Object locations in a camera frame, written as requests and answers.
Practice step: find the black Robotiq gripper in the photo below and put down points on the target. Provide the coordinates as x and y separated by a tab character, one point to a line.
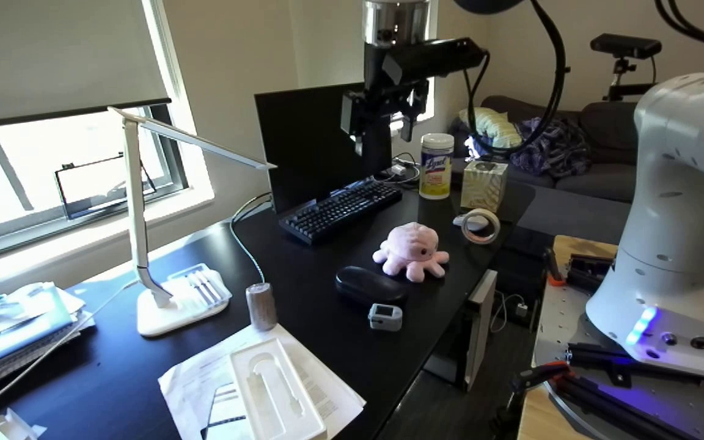
390	87

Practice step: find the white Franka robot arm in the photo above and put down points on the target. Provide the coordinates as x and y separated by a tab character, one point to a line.
678	229

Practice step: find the yellow disinfectant wipes canister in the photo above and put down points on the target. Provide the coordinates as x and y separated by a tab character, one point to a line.
436	172

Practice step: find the black computer monitor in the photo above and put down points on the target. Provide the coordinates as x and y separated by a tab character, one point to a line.
304	147

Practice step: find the yellow fluffy pillow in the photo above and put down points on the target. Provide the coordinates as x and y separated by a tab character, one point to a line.
489	128

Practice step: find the black computer keyboard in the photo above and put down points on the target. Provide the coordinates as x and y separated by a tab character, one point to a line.
341	212

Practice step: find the yellow patterned tissue box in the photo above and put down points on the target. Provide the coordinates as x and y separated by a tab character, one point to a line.
484	187

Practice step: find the pink octopus plush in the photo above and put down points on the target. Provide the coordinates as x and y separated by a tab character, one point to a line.
414	247

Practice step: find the beige masking tape roll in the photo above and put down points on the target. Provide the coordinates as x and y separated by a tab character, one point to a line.
481	226

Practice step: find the purple crumpled blanket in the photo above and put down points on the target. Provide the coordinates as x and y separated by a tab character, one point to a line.
550	147

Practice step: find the black computer mouse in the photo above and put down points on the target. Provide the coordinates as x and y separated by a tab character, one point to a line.
367	285

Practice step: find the white pulse oximeter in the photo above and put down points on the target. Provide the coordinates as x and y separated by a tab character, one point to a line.
384	317

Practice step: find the white box under desk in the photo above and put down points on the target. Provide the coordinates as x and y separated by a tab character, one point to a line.
481	325

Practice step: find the white folding desk lamp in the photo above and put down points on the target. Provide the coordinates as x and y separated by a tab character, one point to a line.
171	308

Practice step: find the white plastic packaging tray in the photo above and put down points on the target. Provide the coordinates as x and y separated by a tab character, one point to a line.
275	395

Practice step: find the white paper sheets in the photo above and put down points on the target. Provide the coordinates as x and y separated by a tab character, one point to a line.
197	381

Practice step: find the white roller window blind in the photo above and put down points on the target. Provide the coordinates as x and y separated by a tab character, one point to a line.
43	56

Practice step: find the stack of books and papers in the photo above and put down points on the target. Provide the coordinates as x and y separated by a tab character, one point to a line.
10	330

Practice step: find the black camera on stand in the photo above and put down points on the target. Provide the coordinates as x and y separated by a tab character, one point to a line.
622	44

